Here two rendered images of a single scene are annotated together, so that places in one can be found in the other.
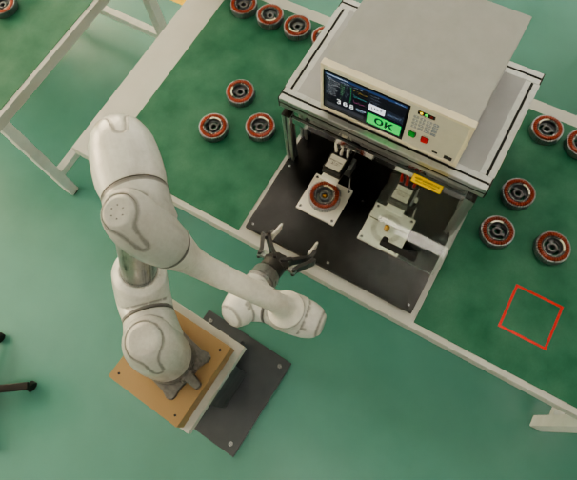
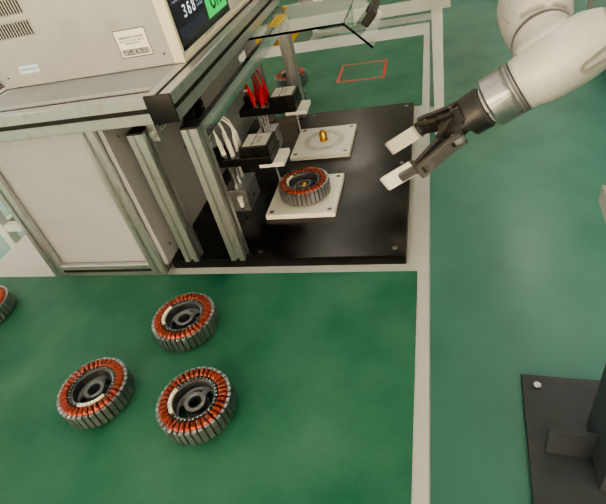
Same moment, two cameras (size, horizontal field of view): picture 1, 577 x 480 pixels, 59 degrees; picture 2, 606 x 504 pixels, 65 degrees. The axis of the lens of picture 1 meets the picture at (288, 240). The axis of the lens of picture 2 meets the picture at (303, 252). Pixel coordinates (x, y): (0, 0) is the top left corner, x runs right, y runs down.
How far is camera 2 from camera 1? 1.67 m
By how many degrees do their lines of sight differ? 60
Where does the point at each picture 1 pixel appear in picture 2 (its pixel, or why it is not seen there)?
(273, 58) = (5, 379)
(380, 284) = (397, 125)
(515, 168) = not seen: hidden behind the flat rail
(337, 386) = (506, 319)
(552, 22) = not seen: outside the picture
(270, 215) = (365, 235)
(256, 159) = (258, 307)
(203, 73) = not seen: outside the picture
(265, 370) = (558, 402)
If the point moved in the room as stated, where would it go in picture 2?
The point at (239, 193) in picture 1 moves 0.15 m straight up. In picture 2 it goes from (343, 300) to (328, 232)
